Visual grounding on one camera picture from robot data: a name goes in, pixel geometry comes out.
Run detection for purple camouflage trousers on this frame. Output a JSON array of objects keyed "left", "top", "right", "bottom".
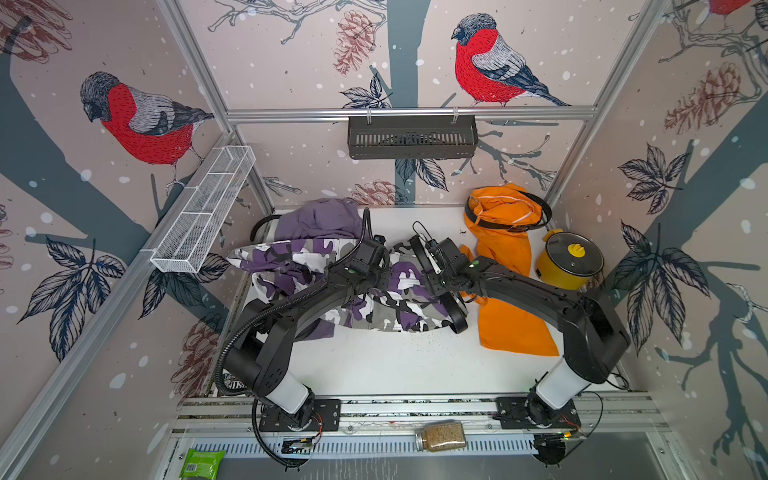
[{"left": 226, "top": 238, "right": 467, "bottom": 339}]

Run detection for black belt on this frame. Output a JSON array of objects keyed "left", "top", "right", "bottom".
[
  {"left": 249, "top": 214, "right": 282, "bottom": 243},
  {"left": 408, "top": 234, "right": 468, "bottom": 334},
  {"left": 464, "top": 190, "right": 553, "bottom": 233}
]

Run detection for lilac purple trousers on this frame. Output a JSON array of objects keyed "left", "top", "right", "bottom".
[{"left": 272, "top": 197, "right": 364, "bottom": 342}]

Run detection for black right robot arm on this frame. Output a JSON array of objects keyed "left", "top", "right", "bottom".
[{"left": 409, "top": 235, "right": 630, "bottom": 428}]

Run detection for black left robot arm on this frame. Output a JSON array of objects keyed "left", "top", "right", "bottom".
[{"left": 213, "top": 208, "right": 389, "bottom": 471}]

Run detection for orange trousers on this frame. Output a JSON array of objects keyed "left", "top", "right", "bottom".
[{"left": 464, "top": 184, "right": 559, "bottom": 357}]

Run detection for black belt on orange trousers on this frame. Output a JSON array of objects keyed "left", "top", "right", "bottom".
[{"left": 464, "top": 190, "right": 553, "bottom": 233}]

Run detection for yellow cooking pot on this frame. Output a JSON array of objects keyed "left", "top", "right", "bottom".
[{"left": 535, "top": 229, "right": 604, "bottom": 291}]

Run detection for jar of brown grains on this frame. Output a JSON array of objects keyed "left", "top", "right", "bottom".
[{"left": 416, "top": 420, "right": 467, "bottom": 452}]

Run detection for green wipes packet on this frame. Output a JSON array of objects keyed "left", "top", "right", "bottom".
[{"left": 179, "top": 449, "right": 226, "bottom": 480}]

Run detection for black hanging wire basket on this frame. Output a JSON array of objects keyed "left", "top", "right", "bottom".
[{"left": 347, "top": 115, "right": 479, "bottom": 160}]

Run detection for white wire mesh shelf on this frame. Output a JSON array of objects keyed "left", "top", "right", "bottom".
[{"left": 151, "top": 145, "right": 255, "bottom": 273}]

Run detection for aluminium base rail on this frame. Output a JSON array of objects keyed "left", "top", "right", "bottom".
[{"left": 169, "top": 392, "right": 670, "bottom": 460}]

